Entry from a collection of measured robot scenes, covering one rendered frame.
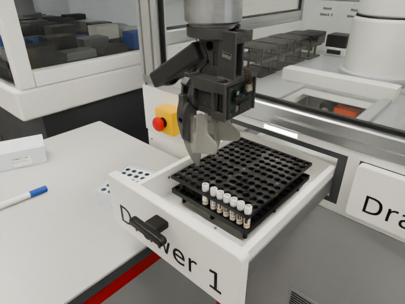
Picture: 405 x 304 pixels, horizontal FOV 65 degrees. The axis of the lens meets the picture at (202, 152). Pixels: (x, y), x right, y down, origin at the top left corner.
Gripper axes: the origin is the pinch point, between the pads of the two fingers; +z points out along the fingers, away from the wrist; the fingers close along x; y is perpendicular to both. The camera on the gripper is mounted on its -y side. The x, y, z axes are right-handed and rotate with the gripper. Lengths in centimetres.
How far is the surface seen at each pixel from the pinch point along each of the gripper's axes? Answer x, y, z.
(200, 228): -10.1, 8.9, 4.3
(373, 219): 21.0, 23.9, 14.3
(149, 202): -10.9, -1.3, 4.8
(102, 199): -6.2, -25.5, 19.6
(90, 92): 23, -78, 14
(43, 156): -6, -55, 20
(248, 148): 17.6, -2.7, 7.5
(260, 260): -3.1, 14.6, 12.0
